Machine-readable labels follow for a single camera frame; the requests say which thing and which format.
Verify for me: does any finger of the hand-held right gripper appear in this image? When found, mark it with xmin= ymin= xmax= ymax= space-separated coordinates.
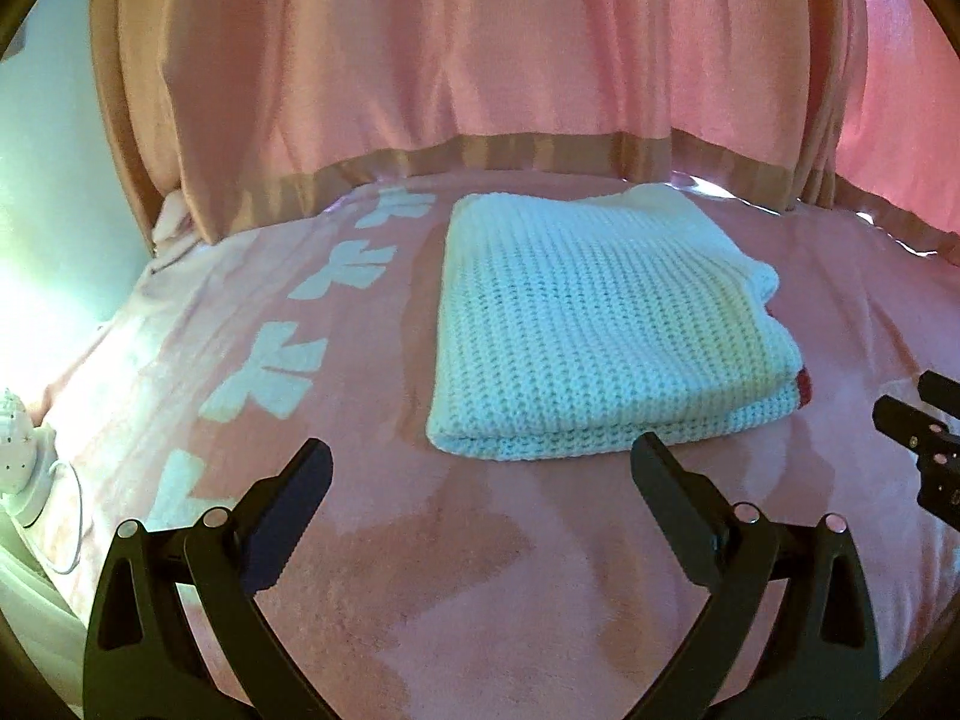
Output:
xmin=918 ymin=370 xmax=960 ymax=417
xmin=872 ymin=394 xmax=960 ymax=467

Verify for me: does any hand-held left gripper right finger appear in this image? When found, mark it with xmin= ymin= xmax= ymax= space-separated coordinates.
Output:
xmin=630 ymin=433 xmax=878 ymax=720

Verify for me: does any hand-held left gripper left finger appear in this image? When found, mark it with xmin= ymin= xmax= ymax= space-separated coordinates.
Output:
xmin=84 ymin=437 xmax=335 ymax=720

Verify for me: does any white knitted sweater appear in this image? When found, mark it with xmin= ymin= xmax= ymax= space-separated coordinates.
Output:
xmin=425 ymin=184 xmax=815 ymax=460

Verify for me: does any pink printed blanket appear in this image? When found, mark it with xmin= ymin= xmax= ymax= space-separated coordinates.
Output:
xmin=34 ymin=172 xmax=960 ymax=720

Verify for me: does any white bed sheet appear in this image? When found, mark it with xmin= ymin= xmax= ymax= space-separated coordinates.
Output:
xmin=0 ymin=517 xmax=87 ymax=695

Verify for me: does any white cloth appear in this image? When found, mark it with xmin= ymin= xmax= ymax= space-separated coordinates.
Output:
xmin=152 ymin=191 xmax=202 ymax=257

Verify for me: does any pink curtain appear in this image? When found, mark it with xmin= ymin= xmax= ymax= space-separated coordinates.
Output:
xmin=88 ymin=0 xmax=960 ymax=265

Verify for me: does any white lamp cable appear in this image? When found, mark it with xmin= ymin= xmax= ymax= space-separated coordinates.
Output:
xmin=30 ymin=457 xmax=85 ymax=575

